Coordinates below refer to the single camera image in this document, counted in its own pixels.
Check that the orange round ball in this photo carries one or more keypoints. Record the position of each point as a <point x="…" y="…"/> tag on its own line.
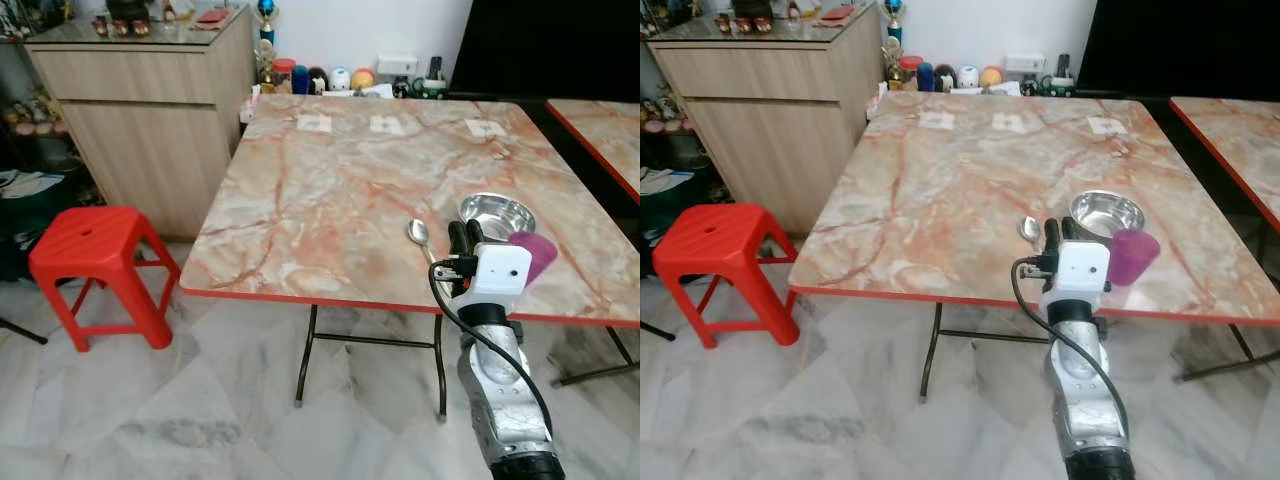
<point x="991" y="77"/>
<point x="363" y="79"/>

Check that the white wall socket box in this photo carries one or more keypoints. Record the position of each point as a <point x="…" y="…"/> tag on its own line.
<point x="1025" y="63"/>
<point x="397" y="64"/>

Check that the green mug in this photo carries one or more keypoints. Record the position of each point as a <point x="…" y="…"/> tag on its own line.
<point x="1060" y="86"/>
<point x="432" y="88"/>

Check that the marble pattern folding table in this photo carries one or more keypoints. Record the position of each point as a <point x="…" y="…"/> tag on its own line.
<point x="330" y="200"/>
<point x="950" y="200"/>
<point x="1235" y="140"/>
<point x="605" y="130"/>

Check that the red flat tray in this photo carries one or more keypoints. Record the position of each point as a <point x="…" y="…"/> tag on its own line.
<point x="837" y="13"/>
<point x="213" y="16"/>

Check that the black stand leg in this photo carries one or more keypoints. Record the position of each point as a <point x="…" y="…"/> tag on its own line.
<point x="656" y="329"/>
<point x="22" y="331"/>

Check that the blue container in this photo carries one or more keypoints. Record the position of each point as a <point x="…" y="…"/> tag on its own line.
<point x="300" y="80"/>
<point x="925" y="78"/>

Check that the purple plastic cup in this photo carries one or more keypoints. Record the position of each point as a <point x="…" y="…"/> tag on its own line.
<point x="1132" y="258"/>
<point x="538" y="255"/>

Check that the red plastic stool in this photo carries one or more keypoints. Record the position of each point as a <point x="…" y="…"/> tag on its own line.
<point x="95" y="240"/>
<point x="715" y="240"/>

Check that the red lidded jar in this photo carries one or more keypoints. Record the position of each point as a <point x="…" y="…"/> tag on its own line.
<point x="284" y="75"/>
<point x="909" y="72"/>

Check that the stainless steel bowl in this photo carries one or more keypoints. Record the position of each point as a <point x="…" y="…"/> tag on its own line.
<point x="497" y="212"/>
<point x="1107" y="210"/>

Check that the blue gold trophy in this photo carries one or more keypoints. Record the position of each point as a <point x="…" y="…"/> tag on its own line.
<point x="892" y="30"/>
<point x="266" y="30"/>

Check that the black television screen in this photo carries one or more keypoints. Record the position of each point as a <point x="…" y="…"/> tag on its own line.
<point x="1180" y="45"/>
<point x="545" y="45"/>

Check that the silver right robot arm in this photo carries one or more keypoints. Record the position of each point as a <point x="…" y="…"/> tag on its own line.
<point x="505" y="400"/>
<point x="1085" y="400"/>

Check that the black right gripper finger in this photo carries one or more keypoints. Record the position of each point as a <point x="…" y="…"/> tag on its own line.
<point x="1052" y="237"/>
<point x="1069" y="230"/>
<point x="459" y="240"/>
<point x="476" y="234"/>

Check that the white paper sheet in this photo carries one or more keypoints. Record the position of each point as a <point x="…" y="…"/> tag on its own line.
<point x="372" y="91"/>
<point x="998" y="89"/>

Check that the dark cluttered shelf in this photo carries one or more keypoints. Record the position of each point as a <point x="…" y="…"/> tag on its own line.
<point x="665" y="150"/>
<point x="30" y="150"/>

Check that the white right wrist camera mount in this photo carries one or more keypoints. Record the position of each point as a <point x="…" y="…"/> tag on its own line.
<point x="1082" y="268"/>
<point x="498" y="272"/>

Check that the steel spoon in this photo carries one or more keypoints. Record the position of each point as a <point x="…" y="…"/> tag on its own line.
<point x="1030" y="229"/>
<point x="418" y="232"/>

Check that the white round figure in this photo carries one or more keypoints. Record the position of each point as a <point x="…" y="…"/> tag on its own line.
<point x="968" y="77"/>
<point x="341" y="79"/>

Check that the light wooden cabinet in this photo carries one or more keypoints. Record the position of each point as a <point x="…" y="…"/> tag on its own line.
<point x="770" y="125"/>
<point x="150" y="130"/>

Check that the white paper label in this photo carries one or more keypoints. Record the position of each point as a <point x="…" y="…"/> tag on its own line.
<point x="486" y="128"/>
<point x="387" y="125"/>
<point x="315" y="123"/>
<point x="1010" y="123"/>
<point x="1108" y="126"/>
<point x="938" y="120"/>

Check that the small red figurine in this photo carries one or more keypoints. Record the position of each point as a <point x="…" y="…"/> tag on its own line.
<point x="722" y="24"/>
<point x="763" y="24"/>
<point x="100" y="27"/>
<point x="743" y="24"/>
<point x="141" y="27"/>
<point x="121" y="28"/>

